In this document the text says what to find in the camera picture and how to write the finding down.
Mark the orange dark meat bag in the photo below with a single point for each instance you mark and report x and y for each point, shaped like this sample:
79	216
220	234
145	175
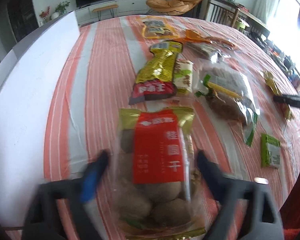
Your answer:
207	51

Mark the orange lounge chair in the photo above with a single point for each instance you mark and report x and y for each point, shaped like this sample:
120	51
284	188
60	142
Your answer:
172	7

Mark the small green white packet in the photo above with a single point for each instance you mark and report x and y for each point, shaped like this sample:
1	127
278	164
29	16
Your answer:
270	151

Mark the gold red snack bag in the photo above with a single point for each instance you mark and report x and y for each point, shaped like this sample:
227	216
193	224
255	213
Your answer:
154	81

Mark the green clear dried fruit bag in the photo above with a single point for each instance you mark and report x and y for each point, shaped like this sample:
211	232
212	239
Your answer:
228	106

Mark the striped orange tablecloth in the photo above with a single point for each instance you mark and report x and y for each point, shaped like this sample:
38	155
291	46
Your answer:
97	80

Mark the orange chicken breast packet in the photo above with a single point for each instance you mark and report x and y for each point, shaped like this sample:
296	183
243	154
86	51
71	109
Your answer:
195	37

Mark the dark wooden chair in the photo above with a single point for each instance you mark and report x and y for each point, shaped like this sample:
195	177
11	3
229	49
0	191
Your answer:
221	12

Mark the white green pastry packet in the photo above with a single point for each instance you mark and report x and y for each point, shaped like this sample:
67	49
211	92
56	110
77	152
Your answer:
183	76

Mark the red flower arrangement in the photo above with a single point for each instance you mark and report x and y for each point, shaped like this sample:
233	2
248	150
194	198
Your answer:
44	15

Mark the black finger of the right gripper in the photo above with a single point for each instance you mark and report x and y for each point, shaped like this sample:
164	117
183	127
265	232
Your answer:
292	100

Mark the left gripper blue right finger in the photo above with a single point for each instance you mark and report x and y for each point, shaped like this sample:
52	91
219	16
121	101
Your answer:
261	220

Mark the white tv cabinet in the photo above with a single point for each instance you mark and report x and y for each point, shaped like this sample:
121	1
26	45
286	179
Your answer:
126	7

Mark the yellow long snack bag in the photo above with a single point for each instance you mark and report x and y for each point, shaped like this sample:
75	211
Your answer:
285	109

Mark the black display cabinet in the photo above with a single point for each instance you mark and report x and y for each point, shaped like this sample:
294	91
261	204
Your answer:
22	18

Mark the clear sausage stick bag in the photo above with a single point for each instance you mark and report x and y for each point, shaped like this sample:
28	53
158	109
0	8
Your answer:
222	75

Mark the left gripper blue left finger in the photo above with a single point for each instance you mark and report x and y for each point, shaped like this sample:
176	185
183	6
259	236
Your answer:
43	220

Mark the white vase green plant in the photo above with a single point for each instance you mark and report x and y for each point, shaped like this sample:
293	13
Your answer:
60	9

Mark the white cardboard box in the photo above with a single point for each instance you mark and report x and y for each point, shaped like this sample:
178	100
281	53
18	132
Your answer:
28	77

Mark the wooden bench stool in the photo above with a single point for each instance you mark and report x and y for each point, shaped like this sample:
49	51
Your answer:
105	12

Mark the longan bag red label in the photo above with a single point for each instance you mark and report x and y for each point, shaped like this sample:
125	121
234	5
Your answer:
157	193

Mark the yellow quail egg bag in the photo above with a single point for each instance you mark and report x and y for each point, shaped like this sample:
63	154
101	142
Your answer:
157	28

